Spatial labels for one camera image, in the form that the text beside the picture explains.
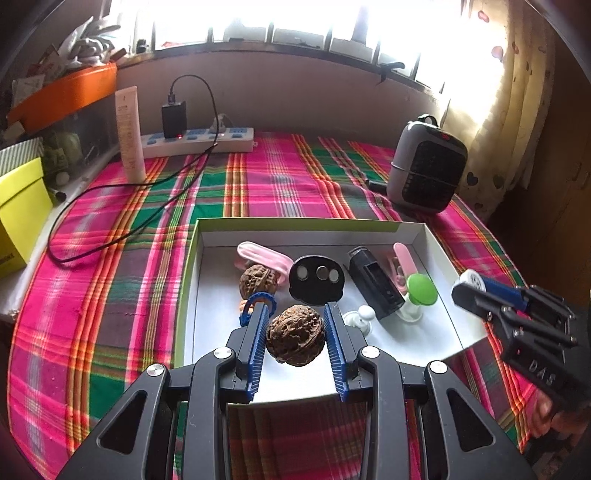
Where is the pink and green plaid cloth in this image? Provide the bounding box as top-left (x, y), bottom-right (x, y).
top-left (9, 129), bottom-right (541, 480)

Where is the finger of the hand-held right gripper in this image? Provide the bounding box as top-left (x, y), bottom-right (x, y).
top-left (451, 282), bottom-right (578, 348)
top-left (478, 274), bottom-right (575, 320)

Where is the window with metal bars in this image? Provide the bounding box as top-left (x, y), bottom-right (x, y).
top-left (108, 0), bottom-right (499, 93)

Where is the cream tube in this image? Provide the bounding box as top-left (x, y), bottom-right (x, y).
top-left (115, 86), bottom-right (147, 183)

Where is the brown walnut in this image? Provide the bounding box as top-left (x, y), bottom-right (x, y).
top-left (266, 305), bottom-right (324, 367)
top-left (239, 263), bottom-right (280, 302)

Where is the yellow box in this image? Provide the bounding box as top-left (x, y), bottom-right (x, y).
top-left (0, 158), bottom-right (54, 278)

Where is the black light with clear lens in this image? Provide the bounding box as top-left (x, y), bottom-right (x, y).
top-left (347, 246), bottom-right (406, 320)

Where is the black charger with cable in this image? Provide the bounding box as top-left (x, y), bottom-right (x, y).
top-left (48, 75), bottom-right (222, 266)

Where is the white knob hook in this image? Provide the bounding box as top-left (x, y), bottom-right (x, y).
top-left (342, 305), bottom-right (375, 335)

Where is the clear glass container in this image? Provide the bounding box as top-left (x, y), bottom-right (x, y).
top-left (41, 106), bottom-right (121, 185)

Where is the black disc with metal magnets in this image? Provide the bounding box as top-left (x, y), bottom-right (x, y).
top-left (288, 255), bottom-right (347, 305)

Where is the yellow patterned curtain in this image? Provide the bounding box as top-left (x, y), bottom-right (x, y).
top-left (443, 0), bottom-right (559, 222)

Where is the green topped white holder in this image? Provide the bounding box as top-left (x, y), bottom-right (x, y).
top-left (398, 273), bottom-right (438, 322)

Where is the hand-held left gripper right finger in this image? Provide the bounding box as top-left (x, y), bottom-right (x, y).
top-left (323, 302), bottom-right (539, 480)

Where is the pink plastic clip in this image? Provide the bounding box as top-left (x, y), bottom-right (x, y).
top-left (392, 243), bottom-right (419, 291)
top-left (237, 241), bottom-right (295, 278)

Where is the white and grey suction hook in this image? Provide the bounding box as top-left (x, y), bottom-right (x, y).
top-left (457, 269), bottom-right (485, 292)

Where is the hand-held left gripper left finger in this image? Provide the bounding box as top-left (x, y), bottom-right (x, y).
top-left (55, 302), bottom-right (271, 480)

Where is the striped white box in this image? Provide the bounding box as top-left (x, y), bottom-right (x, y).
top-left (0, 137), bottom-right (44, 176)

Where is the grey and black small heater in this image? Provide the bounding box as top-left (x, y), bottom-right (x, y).
top-left (385, 114), bottom-right (468, 214)

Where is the white power strip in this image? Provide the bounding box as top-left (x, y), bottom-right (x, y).
top-left (140, 127), bottom-right (256, 158)

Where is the person's right hand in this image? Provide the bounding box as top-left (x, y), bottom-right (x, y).
top-left (538, 392), bottom-right (591, 439)

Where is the blue plastic ring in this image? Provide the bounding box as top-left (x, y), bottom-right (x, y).
top-left (239, 294), bottom-right (278, 326)

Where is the white plastic bag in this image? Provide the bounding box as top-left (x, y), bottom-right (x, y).
top-left (58, 16), bottom-right (116, 65)

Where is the white and green cardboard box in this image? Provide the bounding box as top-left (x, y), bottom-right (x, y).
top-left (174, 218), bottom-right (490, 407)

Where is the orange box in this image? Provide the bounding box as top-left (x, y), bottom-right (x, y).
top-left (7, 62), bottom-right (118, 132)

